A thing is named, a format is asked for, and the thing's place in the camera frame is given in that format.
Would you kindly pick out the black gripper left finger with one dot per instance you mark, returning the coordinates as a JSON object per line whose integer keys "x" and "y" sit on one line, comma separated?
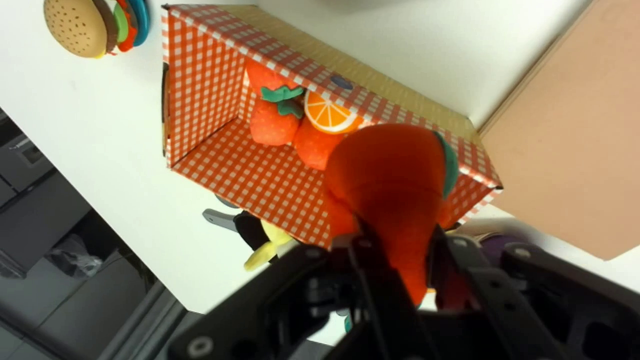
{"x": 376, "y": 301}

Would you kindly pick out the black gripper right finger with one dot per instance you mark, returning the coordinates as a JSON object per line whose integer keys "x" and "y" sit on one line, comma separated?
{"x": 487, "y": 292}

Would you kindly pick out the orange red plush toy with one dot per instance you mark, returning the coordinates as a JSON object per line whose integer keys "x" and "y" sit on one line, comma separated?
{"x": 393, "y": 187}

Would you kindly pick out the purple toy vegetable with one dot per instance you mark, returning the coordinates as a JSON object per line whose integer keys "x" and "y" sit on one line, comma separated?
{"x": 495, "y": 246}

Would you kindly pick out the yellow banana toy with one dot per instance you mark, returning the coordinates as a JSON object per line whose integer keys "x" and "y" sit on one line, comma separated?
{"x": 270, "y": 251}

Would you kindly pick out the small round orange toy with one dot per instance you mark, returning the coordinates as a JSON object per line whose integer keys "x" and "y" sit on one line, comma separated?
{"x": 312, "y": 146}

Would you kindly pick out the orange gingham cardboard box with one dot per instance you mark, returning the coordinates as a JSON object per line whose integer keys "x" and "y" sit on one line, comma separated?
{"x": 252, "y": 173}

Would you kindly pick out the orange slice toy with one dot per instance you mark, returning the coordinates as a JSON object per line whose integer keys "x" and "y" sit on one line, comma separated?
{"x": 328, "y": 114}

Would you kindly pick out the red strawberry toy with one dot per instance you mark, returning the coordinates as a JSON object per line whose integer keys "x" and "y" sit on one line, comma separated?
{"x": 270, "y": 117}

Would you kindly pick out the teal toy plate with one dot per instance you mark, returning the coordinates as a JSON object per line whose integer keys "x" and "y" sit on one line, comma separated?
{"x": 140, "y": 21}

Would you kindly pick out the toy burger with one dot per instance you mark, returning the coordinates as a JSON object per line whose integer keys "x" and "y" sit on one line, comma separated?
{"x": 77, "y": 22}

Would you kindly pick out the wooden cutting board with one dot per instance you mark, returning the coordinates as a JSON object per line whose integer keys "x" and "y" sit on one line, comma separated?
{"x": 572, "y": 133}

